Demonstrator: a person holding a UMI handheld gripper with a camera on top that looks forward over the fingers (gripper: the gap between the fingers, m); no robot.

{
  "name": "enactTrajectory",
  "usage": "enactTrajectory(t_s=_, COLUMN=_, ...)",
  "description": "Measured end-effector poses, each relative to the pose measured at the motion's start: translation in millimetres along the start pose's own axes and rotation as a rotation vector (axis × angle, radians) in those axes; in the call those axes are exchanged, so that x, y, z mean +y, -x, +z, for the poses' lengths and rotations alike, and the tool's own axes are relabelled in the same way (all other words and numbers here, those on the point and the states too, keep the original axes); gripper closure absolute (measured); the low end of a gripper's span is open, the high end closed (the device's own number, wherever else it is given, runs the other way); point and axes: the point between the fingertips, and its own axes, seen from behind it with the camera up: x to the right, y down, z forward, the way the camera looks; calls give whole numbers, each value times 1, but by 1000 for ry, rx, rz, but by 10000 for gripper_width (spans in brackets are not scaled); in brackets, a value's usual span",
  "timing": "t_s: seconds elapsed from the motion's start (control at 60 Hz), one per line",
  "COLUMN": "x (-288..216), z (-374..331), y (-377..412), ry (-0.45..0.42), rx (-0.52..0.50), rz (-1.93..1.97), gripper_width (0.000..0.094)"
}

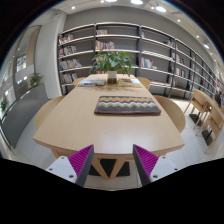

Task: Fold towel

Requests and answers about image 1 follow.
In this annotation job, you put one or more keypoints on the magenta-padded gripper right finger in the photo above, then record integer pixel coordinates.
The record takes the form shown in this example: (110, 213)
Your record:
(150, 161)

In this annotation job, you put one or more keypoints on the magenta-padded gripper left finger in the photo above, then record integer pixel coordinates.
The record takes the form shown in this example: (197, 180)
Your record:
(75, 161)

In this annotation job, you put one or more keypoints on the light wooden round-back chair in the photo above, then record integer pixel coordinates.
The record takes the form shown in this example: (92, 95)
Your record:
(78, 81)
(173, 111)
(46, 111)
(145, 82)

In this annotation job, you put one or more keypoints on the green potted plant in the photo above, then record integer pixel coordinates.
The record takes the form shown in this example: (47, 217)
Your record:
(111, 61)

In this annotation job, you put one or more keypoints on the ceiling spotlights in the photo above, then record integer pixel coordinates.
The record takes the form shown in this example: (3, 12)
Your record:
(136, 1)

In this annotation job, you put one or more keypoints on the white and blue book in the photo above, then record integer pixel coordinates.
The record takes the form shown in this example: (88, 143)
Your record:
(90, 82)

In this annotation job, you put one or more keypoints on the wooden slatted chair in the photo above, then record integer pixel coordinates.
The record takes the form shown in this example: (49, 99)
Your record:
(199, 106)
(215, 121)

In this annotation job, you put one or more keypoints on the small green plant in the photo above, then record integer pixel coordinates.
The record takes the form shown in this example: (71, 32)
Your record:
(3, 105)
(35, 79)

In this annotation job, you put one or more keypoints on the zigzag striped grey towel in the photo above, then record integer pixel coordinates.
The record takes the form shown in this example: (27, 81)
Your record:
(126, 106)

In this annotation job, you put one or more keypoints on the grey bookshelf unit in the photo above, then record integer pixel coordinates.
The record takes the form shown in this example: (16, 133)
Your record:
(156, 50)

